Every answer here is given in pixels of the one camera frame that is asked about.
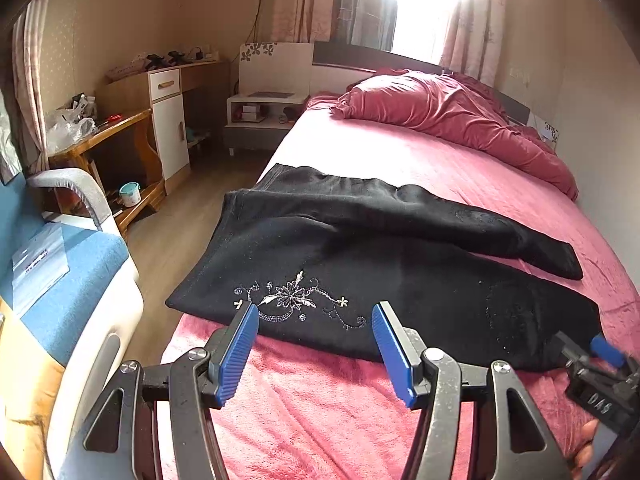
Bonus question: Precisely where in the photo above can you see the black embroidered pants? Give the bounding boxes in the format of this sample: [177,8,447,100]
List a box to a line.
[167,165,602,372]

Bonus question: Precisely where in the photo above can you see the person's right hand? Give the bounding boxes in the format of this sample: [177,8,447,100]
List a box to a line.
[572,419,599,479]

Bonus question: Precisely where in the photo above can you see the blue yellow sofa chair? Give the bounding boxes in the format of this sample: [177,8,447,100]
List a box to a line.
[1,168,143,479]

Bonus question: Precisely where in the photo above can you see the teal lidded container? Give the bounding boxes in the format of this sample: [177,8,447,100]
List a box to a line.
[118,182,142,208]

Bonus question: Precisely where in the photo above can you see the clear plastic document sleeve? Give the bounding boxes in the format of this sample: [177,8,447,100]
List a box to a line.
[12,223,70,315]

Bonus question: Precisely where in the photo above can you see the brown wooden side table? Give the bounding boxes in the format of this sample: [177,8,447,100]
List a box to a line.
[49,108,166,235]

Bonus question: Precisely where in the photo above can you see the red duvet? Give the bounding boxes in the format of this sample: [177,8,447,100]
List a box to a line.
[331,70,578,200]

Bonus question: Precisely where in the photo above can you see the white wooden cabinet desk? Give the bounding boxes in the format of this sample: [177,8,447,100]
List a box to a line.
[96,61,230,194]

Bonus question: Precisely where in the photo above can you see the white plastic bag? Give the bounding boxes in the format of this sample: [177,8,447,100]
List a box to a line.
[46,108,96,156]

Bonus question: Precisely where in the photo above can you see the white grey nightstand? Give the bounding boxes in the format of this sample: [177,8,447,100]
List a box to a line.
[224,42,314,155]

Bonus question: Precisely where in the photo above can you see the dark bed headboard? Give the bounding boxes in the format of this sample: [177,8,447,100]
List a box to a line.
[312,41,530,125]

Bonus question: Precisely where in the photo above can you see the pink patterned curtains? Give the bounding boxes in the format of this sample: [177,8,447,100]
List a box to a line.
[271,0,506,84]

